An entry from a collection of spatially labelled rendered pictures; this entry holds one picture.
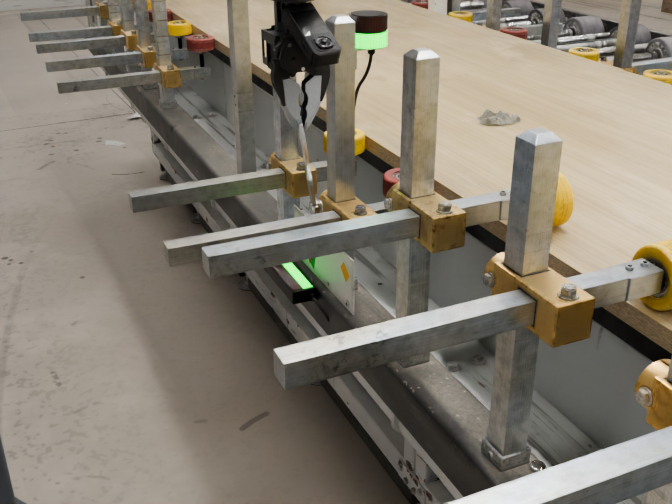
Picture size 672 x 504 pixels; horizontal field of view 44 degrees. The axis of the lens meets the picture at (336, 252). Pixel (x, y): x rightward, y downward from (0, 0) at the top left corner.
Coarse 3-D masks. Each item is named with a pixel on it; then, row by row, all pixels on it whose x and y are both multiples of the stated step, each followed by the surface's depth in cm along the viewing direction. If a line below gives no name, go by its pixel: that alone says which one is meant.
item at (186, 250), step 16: (384, 208) 136; (272, 224) 131; (288, 224) 131; (304, 224) 131; (320, 224) 132; (176, 240) 126; (192, 240) 126; (208, 240) 125; (224, 240) 126; (176, 256) 124; (192, 256) 125
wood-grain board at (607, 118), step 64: (192, 0) 302; (256, 0) 301; (320, 0) 301; (384, 0) 300; (256, 64) 211; (384, 64) 210; (448, 64) 210; (512, 64) 210; (576, 64) 209; (384, 128) 162; (448, 128) 162; (512, 128) 162; (576, 128) 161; (640, 128) 161; (448, 192) 134; (576, 192) 131; (640, 192) 131; (576, 256) 111; (640, 320) 98
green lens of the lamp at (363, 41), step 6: (360, 36) 126; (366, 36) 126; (372, 36) 126; (378, 36) 126; (384, 36) 127; (360, 42) 126; (366, 42) 126; (372, 42) 126; (378, 42) 126; (384, 42) 127; (360, 48) 127; (366, 48) 126; (372, 48) 126
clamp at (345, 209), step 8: (320, 200) 141; (328, 200) 137; (352, 200) 137; (360, 200) 137; (328, 208) 138; (336, 208) 134; (344, 208) 134; (352, 208) 134; (368, 208) 134; (344, 216) 132; (352, 216) 131; (360, 216) 131
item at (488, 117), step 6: (486, 114) 166; (492, 114) 166; (498, 114) 165; (504, 114) 164; (516, 114) 165; (486, 120) 163; (492, 120) 163; (498, 120) 164; (504, 120) 164; (510, 120) 164; (516, 120) 165
